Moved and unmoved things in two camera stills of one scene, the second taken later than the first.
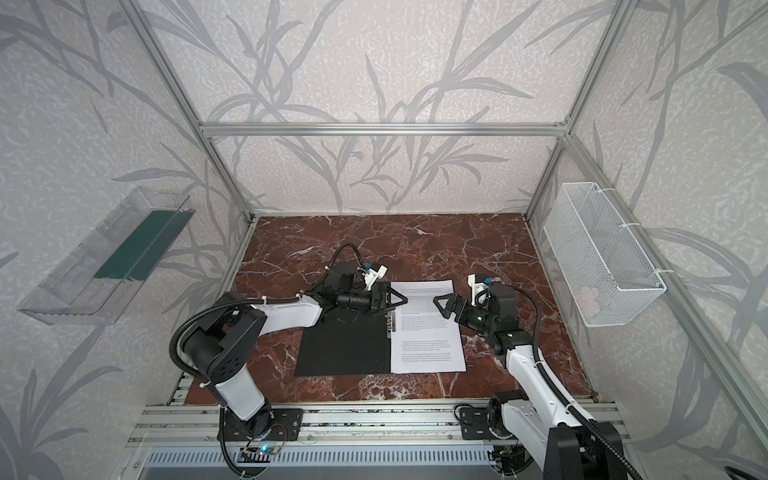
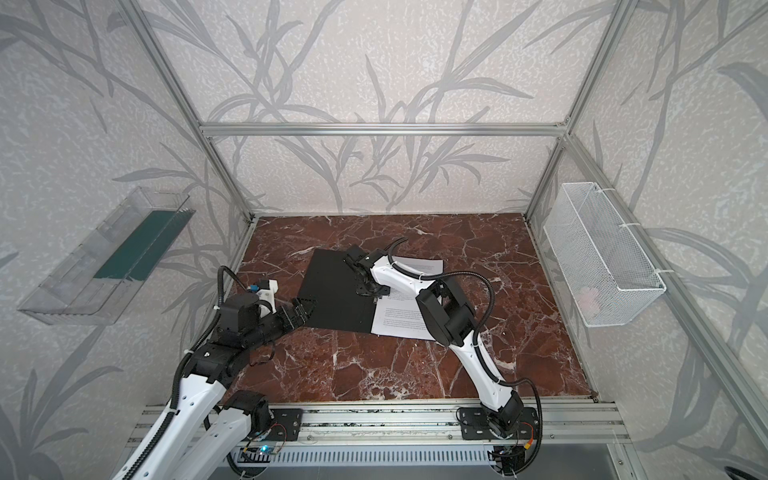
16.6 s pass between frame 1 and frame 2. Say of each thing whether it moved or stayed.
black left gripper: moved
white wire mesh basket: stayed
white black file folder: moved
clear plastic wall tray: stayed
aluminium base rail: stayed
